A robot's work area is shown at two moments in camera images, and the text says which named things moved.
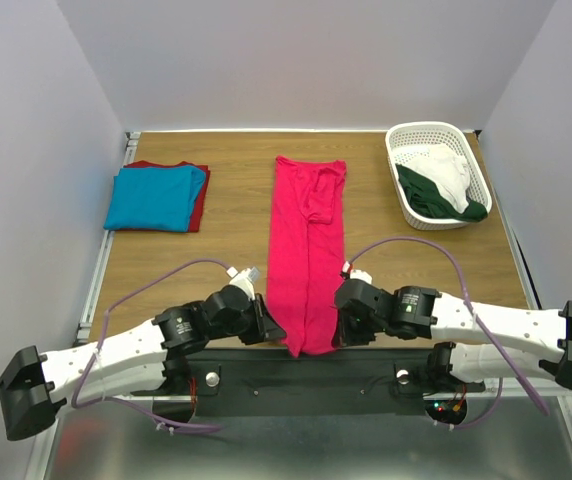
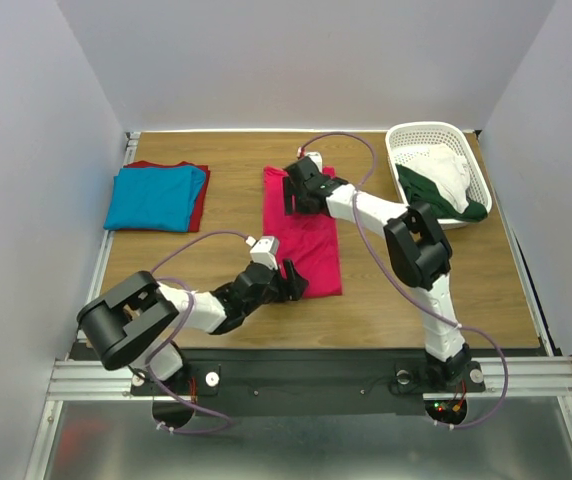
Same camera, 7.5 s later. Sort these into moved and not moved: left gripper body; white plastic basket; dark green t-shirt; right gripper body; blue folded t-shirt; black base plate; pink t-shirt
Moved: right gripper body; left gripper body; pink t-shirt
Not moved: black base plate; dark green t-shirt; blue folded t-shirt; white plastic basket
